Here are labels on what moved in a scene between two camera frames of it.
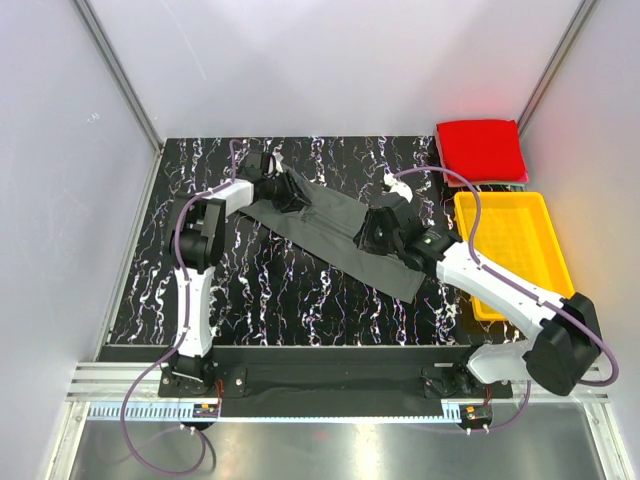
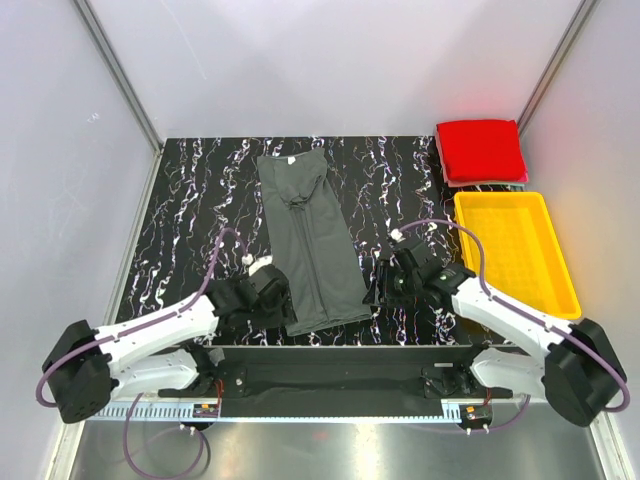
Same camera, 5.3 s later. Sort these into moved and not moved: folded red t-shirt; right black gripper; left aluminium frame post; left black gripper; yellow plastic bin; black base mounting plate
Moved: right black gripper; left black gripper
Not moved: left aluminium frame post; folded red t-shirt; yellow plastic bin; black base mounting plate
